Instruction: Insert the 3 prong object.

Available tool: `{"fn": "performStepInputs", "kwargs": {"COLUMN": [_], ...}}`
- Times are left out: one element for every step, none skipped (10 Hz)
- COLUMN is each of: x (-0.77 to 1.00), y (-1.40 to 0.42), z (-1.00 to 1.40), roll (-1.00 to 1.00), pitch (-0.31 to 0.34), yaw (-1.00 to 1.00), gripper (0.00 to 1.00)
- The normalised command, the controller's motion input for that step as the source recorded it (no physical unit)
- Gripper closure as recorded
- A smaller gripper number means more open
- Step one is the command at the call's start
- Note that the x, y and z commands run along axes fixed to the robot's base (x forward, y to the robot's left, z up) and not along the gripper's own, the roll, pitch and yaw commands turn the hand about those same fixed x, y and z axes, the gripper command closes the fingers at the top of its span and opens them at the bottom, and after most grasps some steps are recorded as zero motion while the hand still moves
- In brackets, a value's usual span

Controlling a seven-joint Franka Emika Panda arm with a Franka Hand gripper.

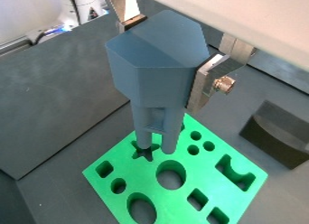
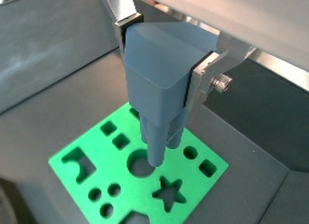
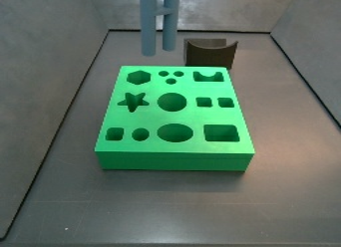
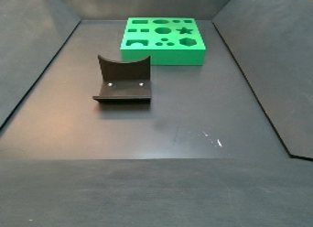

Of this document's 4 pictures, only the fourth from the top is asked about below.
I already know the black curved holder stand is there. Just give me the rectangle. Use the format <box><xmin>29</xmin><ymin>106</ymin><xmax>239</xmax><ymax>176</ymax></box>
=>
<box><xmin>92</xmin><ymin>56</ymin><xmax>151</xmax><ymax>103</ymax></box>

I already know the green shape sorter block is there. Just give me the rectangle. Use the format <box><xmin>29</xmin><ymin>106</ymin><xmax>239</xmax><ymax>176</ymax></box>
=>
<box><xmin>120</xmin><ymin>17</ymin><xmax>206</xmax><ymax>66</ymax></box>

